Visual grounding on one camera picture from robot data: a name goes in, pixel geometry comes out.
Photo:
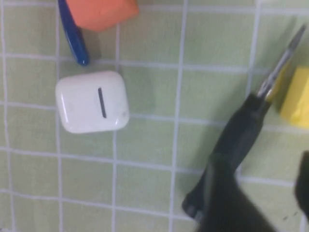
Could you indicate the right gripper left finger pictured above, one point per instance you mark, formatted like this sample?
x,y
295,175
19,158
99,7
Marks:
x,y
231,207

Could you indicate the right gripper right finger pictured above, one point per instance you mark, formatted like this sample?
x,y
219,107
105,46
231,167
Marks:
x,y
303,183

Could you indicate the orange foam block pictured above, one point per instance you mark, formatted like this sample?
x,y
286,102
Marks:
x,y
103,12

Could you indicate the yellow foam block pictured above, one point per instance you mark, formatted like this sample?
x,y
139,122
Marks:
x,y
297,101

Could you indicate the green checked tablecloth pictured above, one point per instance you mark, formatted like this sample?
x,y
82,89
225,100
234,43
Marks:
x,y
157,149

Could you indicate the white earbuds case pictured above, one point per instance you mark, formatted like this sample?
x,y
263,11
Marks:
x,y
91,101

